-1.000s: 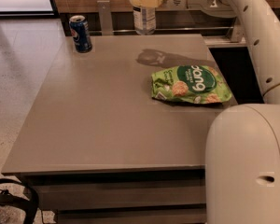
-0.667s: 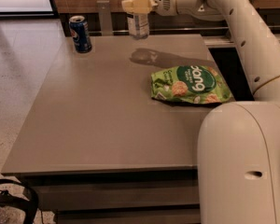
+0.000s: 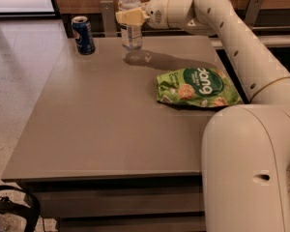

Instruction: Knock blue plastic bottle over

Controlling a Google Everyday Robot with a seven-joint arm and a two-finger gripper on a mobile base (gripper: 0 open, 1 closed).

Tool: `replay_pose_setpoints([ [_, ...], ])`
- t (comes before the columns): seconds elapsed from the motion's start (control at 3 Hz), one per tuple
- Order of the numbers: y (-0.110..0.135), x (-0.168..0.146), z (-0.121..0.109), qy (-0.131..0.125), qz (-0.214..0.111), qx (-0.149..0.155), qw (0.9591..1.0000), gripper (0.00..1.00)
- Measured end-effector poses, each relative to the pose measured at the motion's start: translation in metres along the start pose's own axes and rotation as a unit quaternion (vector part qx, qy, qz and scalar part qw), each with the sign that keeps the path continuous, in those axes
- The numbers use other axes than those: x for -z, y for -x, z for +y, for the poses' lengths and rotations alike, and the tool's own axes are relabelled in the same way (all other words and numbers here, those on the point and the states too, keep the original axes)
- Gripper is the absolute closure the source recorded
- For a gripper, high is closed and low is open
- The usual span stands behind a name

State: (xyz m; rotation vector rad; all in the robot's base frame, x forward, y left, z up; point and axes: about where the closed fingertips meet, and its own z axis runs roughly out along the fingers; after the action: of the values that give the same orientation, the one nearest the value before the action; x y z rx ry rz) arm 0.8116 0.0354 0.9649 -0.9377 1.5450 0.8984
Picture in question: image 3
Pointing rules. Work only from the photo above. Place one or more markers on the grey drawer cabinet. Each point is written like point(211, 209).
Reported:
point(102, 154)

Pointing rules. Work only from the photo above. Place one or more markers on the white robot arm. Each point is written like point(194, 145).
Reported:
point(245, 148)

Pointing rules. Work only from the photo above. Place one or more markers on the clear plastic tea bottle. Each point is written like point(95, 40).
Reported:
point(131, 35)

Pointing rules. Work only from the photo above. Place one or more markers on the left metal bracket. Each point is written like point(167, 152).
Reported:
point(108, 18)

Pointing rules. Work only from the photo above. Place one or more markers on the metal bracket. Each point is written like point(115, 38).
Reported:
point(108, 18)
point(252, 11)

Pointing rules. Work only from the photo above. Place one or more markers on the blue Pepsi soda can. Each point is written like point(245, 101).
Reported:
point(81, 29)

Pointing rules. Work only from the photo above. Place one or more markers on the right metal bracket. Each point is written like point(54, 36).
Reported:
point(252, 11)

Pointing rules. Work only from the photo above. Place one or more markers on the green snack chip bag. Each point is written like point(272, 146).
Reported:
point(200, 87)

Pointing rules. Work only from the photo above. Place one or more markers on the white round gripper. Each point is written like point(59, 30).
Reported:
point(157, 13)

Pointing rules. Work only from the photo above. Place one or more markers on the horizontal metal rail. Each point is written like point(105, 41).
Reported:
point(259, 31)

